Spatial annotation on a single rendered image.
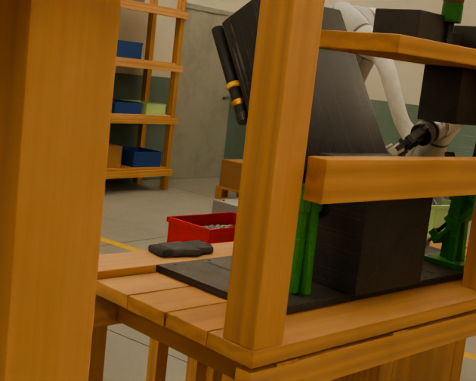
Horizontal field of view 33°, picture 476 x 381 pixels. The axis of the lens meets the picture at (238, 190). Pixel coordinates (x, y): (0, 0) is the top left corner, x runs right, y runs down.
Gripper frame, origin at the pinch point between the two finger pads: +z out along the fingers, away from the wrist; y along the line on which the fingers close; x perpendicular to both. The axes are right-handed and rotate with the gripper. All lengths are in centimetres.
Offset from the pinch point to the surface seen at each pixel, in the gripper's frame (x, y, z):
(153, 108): -279, -482, -346
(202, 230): -22, -48, 37
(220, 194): -163, -509, -363
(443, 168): 16, 36, 34
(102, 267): -21, -21, 89
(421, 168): 14, 38, 43
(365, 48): -13, 52, 47
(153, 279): -10, -19, 81
